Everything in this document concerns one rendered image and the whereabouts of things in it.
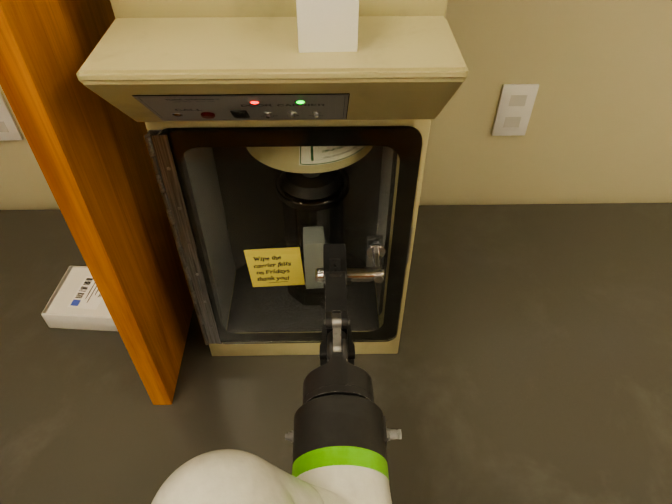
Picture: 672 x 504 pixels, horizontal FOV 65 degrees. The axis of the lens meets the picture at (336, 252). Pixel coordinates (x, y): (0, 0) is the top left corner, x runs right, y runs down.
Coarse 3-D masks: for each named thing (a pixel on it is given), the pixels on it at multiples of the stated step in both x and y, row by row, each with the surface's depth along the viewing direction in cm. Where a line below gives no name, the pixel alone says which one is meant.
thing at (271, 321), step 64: (192, 128) 59; (256, 128) 59; (320, 128) 59; (384, 128) 59; (192, 192) 64; (256, 192) 65; (320, 192) 65; (384, 192) 65; (320, 256) 73; (384, 256) 73; (256, 320) 82; (320, 320) 83; (384, 320) 83
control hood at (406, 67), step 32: (128, 32) 48; (160, 32) 48; (192, 32) 48; (224, 32) 48; (256, 32) 48; (288, 32) 48; (384, 32) 48; (416, 32) 48; (448, 32) 48; (96, 64) 44; (128, 64) 44; (160, 64) 44; (192, 64) 44; (224, 64) 44; (256, 64) 44; (288, 64) 44; (320, 64) 44; (352, 64) 44; (384, 64) 44; (416, 64) 44; (448, 64) 44; (128, 96) 47; (352, 96) 48; (384, 96) 48; (416, 96) 48; (448, 96) 48
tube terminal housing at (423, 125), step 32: (128, 0) 50; (160, 0) 50; (192, 0) 50; (224, 0) 50; (256, 0) 50; (288, 0) 50; (384, 0) 50; (416, 0) 50; (160, 128) 59; (416, 128) 60; (224, 352) 90; (256, 352) 90; (288, 352) 90; (384, 352) 91
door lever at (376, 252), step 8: (368, 248) 71; (376, 248) 71; (384, 248) 72; (368, 256) 72; (376, 256) 71; (376, 264) 70; (320, 272) 68; (352, 272) 68; (360, 272) 68; (368, 272) 68; (376, 272) 68; (384, 272) 69; (320, 280) 69; (352, 280) 69; (360, 280) 69; (368, 280) 69; (376, 280) 68
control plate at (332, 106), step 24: (144, 96) 47; (168, 96) 47; (192, 96) 47; (216, 96) 47; (240, 96) 47; (264, 96) 47; (288, 96) 47; (312, 96) 47; (336, 96) 47; (168, 120) 55; (192, 120) 55
